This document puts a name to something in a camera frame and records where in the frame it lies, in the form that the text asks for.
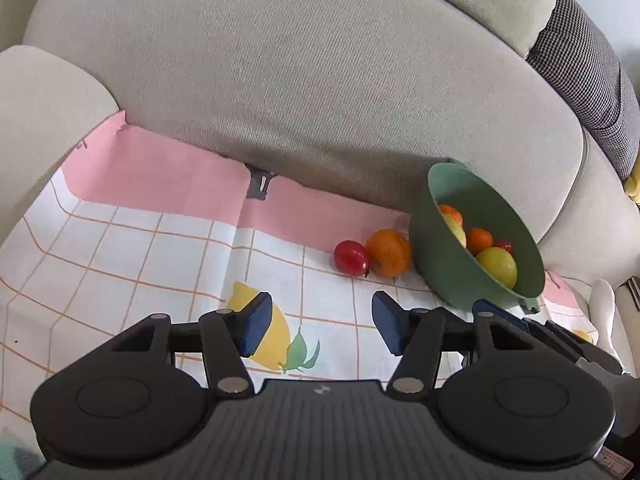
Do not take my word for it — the white soft object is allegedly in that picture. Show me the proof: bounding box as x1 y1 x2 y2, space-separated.
589 279 626 373

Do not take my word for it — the houndstooth cushion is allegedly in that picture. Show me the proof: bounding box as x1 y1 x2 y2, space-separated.
525 0 640 181

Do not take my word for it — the green colander bowl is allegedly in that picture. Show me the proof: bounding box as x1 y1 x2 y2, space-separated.
408 161 546 314

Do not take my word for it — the yellow-green apple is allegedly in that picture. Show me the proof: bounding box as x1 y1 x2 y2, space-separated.
441 213 468 249

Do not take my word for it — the pink and white checked cloth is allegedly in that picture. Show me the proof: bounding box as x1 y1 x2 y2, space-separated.
0 110 601 461

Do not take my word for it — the yellow soft object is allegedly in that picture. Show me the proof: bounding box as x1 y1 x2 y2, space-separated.
623 157 640 207

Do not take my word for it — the teal cloth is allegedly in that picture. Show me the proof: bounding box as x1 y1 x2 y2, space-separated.
0 437 46 480

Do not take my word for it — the beige sofa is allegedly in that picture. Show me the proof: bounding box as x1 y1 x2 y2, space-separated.
0 0 640 321

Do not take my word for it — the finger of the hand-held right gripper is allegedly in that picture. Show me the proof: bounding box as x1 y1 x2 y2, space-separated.
471 298 550 335

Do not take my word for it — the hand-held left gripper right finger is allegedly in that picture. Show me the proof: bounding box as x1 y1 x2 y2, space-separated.
371 290 533 394

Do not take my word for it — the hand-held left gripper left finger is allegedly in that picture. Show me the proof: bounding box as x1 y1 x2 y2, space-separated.
107 291 275 394

